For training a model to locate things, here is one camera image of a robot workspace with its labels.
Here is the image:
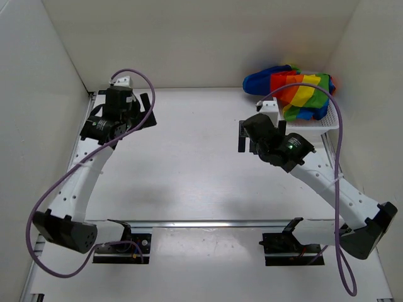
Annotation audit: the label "white perforated plastic basket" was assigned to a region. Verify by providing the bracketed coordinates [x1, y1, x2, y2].
[286, 101, 339, 137]

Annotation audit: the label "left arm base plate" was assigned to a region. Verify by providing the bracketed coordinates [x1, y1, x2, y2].
[93, 228, 152, 265]

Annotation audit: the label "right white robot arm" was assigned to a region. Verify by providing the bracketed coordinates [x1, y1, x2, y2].
[238, 113, 397, 260]

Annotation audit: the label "aluminium front rail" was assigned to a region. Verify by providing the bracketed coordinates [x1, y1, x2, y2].
[84, 220, 319, 229]

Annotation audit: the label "rainbow striped shorts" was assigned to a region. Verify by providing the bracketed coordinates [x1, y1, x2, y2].
[242, 65, 336, 121]

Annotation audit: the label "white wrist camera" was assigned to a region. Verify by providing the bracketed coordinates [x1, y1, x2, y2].
[110, 75, 133, 90]
[256, 97, 280, 126]

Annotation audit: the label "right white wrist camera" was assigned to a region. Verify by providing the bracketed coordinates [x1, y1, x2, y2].
[256, 97, 280, 126]

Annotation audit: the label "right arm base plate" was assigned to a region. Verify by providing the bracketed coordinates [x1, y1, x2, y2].
[259, 233, 325, 267]

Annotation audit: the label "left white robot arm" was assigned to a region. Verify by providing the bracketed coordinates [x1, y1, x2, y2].
[33, 86, 157, 254]

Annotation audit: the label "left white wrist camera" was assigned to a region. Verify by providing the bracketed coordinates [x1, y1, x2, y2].
[110, 75, 133, 90]

